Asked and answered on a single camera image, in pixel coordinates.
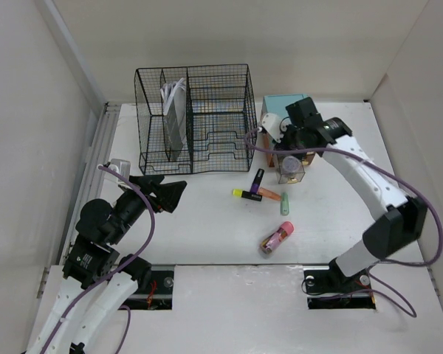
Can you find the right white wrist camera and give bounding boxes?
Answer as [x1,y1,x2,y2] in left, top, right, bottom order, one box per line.
[261,113,284,143]

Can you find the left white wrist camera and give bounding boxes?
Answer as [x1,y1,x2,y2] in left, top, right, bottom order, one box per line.
[97,159,131,184]

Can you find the teal drawer box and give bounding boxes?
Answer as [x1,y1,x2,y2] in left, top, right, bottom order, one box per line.
[259,94,308,150]

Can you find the aluminium rail frame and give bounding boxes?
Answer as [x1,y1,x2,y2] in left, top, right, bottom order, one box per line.
[50,102,121,266]

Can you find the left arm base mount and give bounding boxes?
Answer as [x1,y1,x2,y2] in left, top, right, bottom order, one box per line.
[123,265,175,310]

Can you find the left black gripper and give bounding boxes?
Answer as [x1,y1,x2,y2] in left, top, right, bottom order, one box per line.
[109,173,187,243]

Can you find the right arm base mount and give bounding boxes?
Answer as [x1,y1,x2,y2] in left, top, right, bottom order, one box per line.
[301,266,376,310]

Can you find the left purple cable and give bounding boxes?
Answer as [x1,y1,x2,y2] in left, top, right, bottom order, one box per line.
[35,164,157,354]

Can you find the yellow highlighter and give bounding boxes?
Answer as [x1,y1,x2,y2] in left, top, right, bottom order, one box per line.
[232,189,263,202]

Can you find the orange highlighter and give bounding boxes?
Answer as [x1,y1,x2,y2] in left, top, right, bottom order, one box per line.
[258,187,282,201]

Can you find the purple highlighter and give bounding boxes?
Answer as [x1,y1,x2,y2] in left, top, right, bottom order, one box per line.
[250,168,264,194]

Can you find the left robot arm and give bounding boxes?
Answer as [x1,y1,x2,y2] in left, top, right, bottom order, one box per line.
[27,176,187,353]

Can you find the black wire mesh organizer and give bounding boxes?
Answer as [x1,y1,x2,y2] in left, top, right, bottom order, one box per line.
[134,63,256,176]

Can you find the pink capped clear tube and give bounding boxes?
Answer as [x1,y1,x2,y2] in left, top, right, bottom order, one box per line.
[260,221,295,254]

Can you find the clear jar of pins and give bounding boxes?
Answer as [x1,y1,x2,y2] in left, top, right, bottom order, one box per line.
[281,156,303,174]

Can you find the green highlighter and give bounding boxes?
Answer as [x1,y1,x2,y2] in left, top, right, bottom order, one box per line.
[280,192,289,216]

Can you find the grey booklet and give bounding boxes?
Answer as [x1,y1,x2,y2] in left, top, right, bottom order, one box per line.
[160,77,187,162]

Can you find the clear drawer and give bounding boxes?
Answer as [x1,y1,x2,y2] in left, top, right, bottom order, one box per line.
[274,154,305,184]

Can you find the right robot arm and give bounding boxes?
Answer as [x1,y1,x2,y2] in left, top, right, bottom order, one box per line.
[281,97,427,291]

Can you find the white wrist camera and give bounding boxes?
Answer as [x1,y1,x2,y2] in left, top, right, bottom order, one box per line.
[97,159,131,184]
[261,113,284,143]

